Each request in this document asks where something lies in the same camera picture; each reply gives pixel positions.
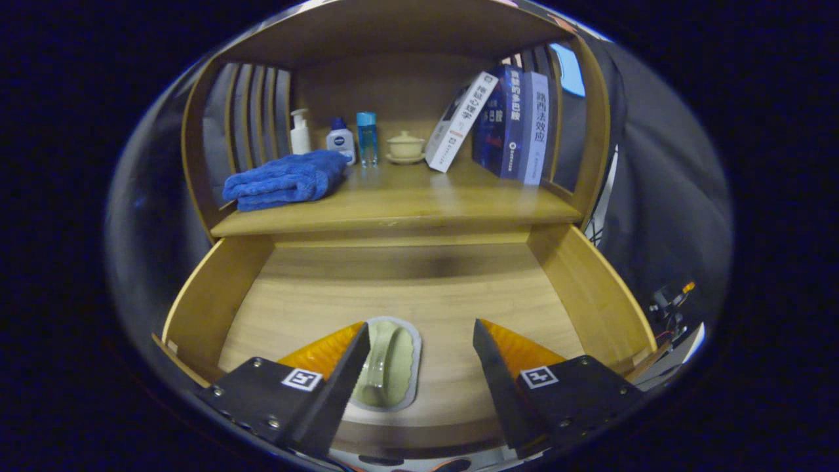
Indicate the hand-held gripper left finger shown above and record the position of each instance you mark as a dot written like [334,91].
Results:
[337,400]

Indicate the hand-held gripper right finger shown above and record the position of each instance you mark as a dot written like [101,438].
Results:
[501,387]

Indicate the green scrub brush with sponge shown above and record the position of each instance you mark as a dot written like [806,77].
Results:
[393,367]

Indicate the wooden drawer with black knob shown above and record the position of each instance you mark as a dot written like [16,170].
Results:
[426,288]

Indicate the wooden countertop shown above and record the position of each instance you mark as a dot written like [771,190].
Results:
[419,196]

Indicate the wooden cabinet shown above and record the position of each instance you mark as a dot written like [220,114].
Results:
[393,26]

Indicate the dark device with orange part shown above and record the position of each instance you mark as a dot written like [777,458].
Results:
[665,298]

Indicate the folded blue towel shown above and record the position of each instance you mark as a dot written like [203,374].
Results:
[282,180]

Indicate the black backdrop cloth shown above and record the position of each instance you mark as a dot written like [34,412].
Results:
[668,196]

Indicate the beige lidded teacup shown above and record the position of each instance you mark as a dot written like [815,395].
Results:
[406,147]

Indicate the pale lavender book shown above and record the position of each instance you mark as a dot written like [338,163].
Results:
[537,131]

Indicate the white bottle with blue cap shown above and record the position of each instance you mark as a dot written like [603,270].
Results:
[340,141]

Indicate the dark blue book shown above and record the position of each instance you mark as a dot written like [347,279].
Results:
[501,124]

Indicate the clear blue bottle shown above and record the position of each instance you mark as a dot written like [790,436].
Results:
[367,137]

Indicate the white pump bottle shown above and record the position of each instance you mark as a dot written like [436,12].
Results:
[301,137]

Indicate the white book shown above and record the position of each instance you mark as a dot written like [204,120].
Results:
[459,124]

